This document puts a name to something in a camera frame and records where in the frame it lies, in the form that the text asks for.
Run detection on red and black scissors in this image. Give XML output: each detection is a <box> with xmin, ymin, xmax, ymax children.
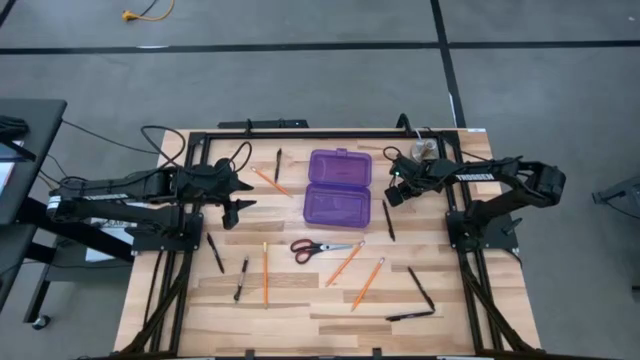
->
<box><xmin>289</xmin><ymin>238</ymin><xmax>357</xmax><ymax>265</ymax></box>

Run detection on grey stand leg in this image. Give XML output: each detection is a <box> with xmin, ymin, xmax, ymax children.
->
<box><xmin>592</xmin><ymin>173</ymin><xmax>640</xmax><ymax>219</ymax></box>

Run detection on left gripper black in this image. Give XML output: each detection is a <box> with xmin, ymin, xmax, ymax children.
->
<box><xmin>174</xmin><ymin>158</ymin><xmax>258</xmax><ymax>231</ymax></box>

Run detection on black object on desk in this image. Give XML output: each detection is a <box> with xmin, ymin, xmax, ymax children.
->
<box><xmin>0</xmin><ymin>115</ymin><xmax>30</xmax><ymax>145</ymax></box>

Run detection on cylinder weight on disc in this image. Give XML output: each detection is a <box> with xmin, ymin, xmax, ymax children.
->
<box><xmin>410</xmin><ymin>138</ymin><xmax>441</xmax><ymax>164</ymax></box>

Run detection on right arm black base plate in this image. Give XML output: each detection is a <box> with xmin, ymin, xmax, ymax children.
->
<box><xmin>445</xmin><ymin>208</ymin><xmax>520</xmax><ymax>252</ymax></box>

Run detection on purple translucent supply box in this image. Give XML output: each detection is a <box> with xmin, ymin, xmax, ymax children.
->
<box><xmin>302</xmin><ymin>147</ymin><xmax>374</xmax><ymax>230</ymax></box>

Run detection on black floor cable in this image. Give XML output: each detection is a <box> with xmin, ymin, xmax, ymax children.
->
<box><xmin>62</xmin><ymin>119</ymin><xmax>161</xmax><ymax>155</ymax></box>

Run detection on black aluminium table frame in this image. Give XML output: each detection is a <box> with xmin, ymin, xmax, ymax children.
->
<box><xmin>119</xmin><ymin>128</ymin><xmax>539</xmax><ymax>360</ymax></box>

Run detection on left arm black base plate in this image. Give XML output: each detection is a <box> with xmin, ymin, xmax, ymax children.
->
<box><xmin>130</xmin><ymin>212</ymin><xmax>205</xmax><ymax>253</ymax></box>

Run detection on black and silver pen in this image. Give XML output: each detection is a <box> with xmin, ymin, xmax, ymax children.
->
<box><xmin>232</xmin><ymin>255</ymin><xmax>250</xmax><ymax>304</ymax></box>

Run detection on black desk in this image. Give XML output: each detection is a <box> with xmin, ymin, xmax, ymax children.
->
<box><xmin>0</xmin><ymin>98</ymin><xmax>136</xmax><ymax>326</ymax></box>

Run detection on black mounting bar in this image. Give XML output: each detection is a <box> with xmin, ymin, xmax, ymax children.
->
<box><xmin>218</xmin><ymin>118</ymin><xmax>310</xmax><ymax>130</ymax></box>

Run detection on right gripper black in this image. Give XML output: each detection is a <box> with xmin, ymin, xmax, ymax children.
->
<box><xmin>384</xmin><ymin>153</ymin><xmax>435</xmax><ymax>208</ymax></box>

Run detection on yellow cable with plug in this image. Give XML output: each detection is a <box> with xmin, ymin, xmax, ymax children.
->
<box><xmin>121</xmin><ymin>0</ymin><xmax>176</xmax><ymax>23</ymax></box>

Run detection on white paper sheet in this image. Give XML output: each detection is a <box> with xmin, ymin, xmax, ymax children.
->
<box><xmin>84</xmin><ymin>217</ymin><xmax>146</xmax><ymax>264</ymax></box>

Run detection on orange pencil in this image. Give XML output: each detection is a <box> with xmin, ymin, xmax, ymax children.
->
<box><xmin>324</xmin><ymin>240</ymin><xmax>367</xmax><ymax>288</ymax></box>
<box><xmin>250</xmin><ymin>166</ymin><xmax>294</xmax><ymax>199</ymax></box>
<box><xmin>262</xmin><ymin>241</ymin><xmax>270</xmax><ymax>310</ymax></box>
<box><xmin>350</xmin><ymin>256</ymin><xmax>387</xmax><ymax>313</ymax></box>

